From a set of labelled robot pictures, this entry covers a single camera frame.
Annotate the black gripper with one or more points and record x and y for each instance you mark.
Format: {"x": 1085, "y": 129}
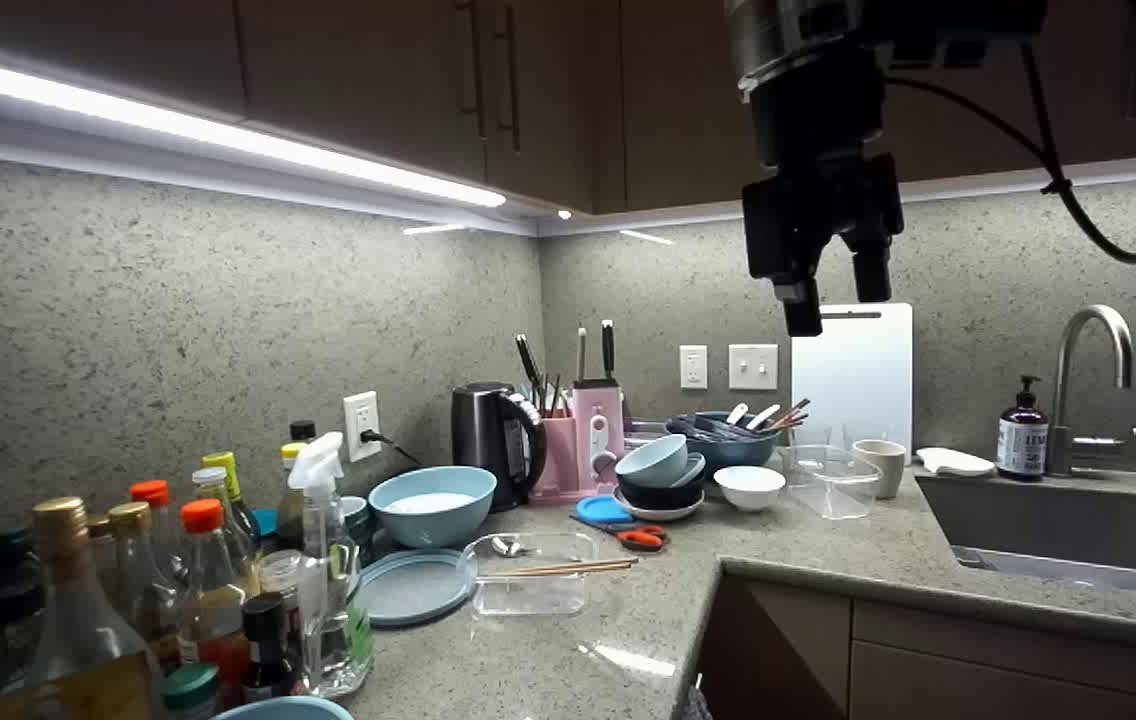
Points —
{"x": 820, "y": 222}

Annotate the large dark blue bowl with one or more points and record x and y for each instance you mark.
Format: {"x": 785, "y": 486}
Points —
{"x": 731, "y": 448}

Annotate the small white bowl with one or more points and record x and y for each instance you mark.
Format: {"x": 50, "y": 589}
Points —
{"x": 748, "y": 491}

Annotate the grey-blue bowl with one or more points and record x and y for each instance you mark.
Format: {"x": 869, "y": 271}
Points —
{"x": 655, "y": 460}

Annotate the black bowl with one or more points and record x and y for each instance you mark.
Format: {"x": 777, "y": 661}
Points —
{"x": 678, "y": 492}

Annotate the large light blue bowl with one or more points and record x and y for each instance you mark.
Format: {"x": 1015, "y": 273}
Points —
{"x": 434, "y": 518}

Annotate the white cutting board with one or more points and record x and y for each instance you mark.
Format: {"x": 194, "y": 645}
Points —
{"x": 853, "y": 381}

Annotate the white cup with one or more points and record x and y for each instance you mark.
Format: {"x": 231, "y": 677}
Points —
{"x": 887, "y": 467}

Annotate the clear plastic container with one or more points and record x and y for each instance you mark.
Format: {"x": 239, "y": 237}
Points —
{"x": 835, "y": 497}

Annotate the white sponge cloth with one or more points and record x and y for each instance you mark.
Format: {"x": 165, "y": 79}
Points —
{"x": 953, "y": 460}

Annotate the dark soap pump bottle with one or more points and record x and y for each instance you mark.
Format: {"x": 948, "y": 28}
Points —
{"x": 1023, "y": 441}

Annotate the steel kitchen faucet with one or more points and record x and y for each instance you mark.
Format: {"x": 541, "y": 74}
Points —
{"x": 1064, "y": 384}

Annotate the pink knife block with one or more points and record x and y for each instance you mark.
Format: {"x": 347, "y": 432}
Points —
{"x": 598, "y": 427}

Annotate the orange scissors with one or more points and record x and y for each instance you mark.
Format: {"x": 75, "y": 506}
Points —
{"x": 647, "y": 536}

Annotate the small blue lid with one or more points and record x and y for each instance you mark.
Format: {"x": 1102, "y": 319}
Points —
{"x": 602, "y": 511}

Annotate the pink utensil holder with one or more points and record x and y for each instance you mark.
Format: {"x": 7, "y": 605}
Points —
{"x": 553, "y": 460}

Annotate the grey kitchen sink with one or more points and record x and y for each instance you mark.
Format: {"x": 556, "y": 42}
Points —
{"x": 1072, "y": 524}

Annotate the black electric kettle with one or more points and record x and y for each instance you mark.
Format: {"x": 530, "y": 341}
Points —
{"x": 489, "y": 441}

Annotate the brown base cabinet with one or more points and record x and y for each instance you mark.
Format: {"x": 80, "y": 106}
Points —
{"x": 941, "y": 661}

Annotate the clear glass rectangular container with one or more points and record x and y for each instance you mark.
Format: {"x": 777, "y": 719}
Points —
{"x": 530, "y": 595}

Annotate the blue round plate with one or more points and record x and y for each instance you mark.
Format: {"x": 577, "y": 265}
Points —
{"x": 410, "y": 589}

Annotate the tall black-cap bottle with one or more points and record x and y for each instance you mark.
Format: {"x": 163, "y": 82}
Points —
{"x": 302, "y": 431}

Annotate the yellow-cap bottle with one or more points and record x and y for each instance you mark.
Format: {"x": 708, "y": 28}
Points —
{"x": 289, "y": 492}

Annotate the clear white-trigger spray bottle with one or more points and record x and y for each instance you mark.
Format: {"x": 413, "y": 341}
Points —
{"x": 330, "y": 587}

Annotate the blue-cap bottle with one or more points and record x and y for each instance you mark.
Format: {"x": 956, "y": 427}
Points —
{"x": 263, "y": 522}

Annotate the yellow-green-cap bottle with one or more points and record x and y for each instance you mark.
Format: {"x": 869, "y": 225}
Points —
{"x": 227, "y": 471}

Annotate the white under-cabinet light strip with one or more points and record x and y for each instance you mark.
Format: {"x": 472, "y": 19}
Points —
{"x": 220, "y": 135}

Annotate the white-cap bottle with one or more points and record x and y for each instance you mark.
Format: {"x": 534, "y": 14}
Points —
{"x": 214, "y": 483}

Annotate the small dark black-cap bottle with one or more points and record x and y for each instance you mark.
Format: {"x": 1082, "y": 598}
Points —
{"x": 268, "y": 645}

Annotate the orange-cap sauce bottle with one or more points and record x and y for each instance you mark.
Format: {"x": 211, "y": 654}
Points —
{"x": 155, "y": 492}
{"x": 211, "y": 601}

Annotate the medium gold-cap bottle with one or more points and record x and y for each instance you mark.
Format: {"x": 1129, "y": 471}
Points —
{"x": 134, "y": 575}

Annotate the green-lid jar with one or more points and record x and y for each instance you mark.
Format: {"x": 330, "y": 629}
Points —
{"x": 188, "y": 687}

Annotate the large gold-cap oil bottle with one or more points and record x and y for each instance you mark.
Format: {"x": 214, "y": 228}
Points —
{"x": 75, "y": 642}

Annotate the dark green-cap bottle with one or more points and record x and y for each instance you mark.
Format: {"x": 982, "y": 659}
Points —
{"x": 9, "y": 601}

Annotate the white double switch plate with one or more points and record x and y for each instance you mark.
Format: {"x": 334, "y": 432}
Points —
{"x": 755, "y": 365}

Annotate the white wall outlet plate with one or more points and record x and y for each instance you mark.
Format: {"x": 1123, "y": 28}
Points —
{"x": 695, "y": 365}

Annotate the brown wooden wall cabinet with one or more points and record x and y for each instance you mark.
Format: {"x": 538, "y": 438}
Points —
{"x": 330, "y": 67}
{"x": 672, "y": 94}

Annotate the white kettle wall outlet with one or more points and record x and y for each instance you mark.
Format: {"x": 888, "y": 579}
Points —
{"x": 363, "y": 417}

